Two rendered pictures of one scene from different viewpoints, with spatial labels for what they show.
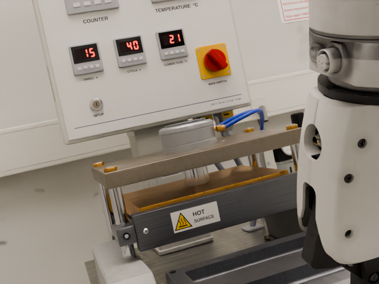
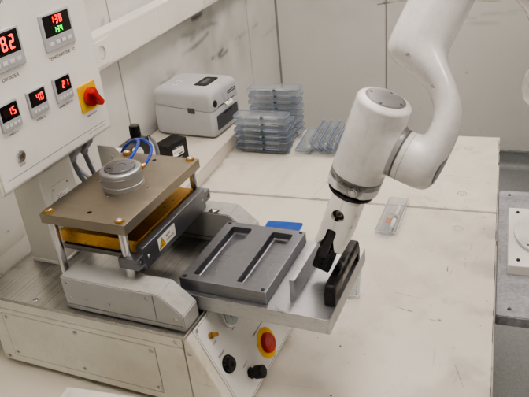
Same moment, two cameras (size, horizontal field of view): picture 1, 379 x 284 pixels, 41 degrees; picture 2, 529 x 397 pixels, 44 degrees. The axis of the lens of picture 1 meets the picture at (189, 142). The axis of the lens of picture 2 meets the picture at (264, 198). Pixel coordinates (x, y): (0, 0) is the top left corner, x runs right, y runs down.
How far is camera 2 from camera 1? 0.84 m
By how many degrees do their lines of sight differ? 53
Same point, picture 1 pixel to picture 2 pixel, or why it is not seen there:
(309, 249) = (324, 251)
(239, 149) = (175, 183)
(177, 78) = (68, 116)
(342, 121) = (353, 210)
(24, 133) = not seen: outside the picture
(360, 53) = (364, 191)
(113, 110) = (31, 157)
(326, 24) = (354, 181)
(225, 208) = (177, 225)
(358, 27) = (366, 184)
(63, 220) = not seen: outside the picture
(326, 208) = (341, 238)
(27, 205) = not seen: outside the picture
